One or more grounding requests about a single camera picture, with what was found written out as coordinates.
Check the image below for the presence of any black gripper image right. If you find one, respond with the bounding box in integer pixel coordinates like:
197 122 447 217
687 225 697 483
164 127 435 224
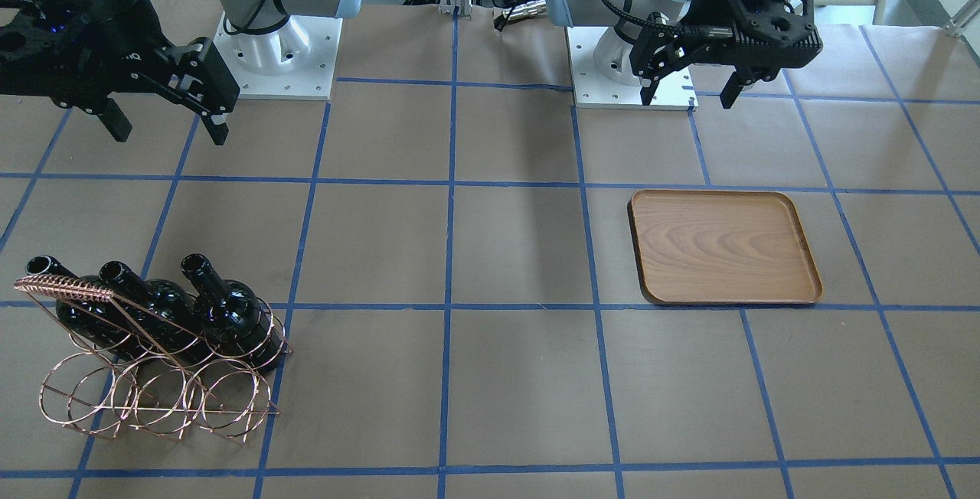
630 0 823 109

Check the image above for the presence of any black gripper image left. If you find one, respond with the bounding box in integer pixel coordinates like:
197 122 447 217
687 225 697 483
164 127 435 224
2 0 240 146

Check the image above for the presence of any dark wine bottle rack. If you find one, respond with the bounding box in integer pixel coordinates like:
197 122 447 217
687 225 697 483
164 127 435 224
99 261 211 366
181 253 283 374
25 255 146 362

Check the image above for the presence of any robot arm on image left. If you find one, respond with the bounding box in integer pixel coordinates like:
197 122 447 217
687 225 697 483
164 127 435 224
2 0 361 145

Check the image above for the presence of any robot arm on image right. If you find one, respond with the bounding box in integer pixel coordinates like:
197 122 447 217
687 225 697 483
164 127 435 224
546 0 823 109

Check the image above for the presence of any wooden tray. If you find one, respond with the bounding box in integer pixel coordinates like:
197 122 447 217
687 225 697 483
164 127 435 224
628 189 824 305

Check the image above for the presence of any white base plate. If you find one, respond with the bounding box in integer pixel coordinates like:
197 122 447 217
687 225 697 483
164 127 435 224
566 26 697 111
214 14 345 101

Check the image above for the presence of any copper wire bottle rack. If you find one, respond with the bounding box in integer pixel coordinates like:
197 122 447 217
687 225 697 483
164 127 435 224
36 318 280 443

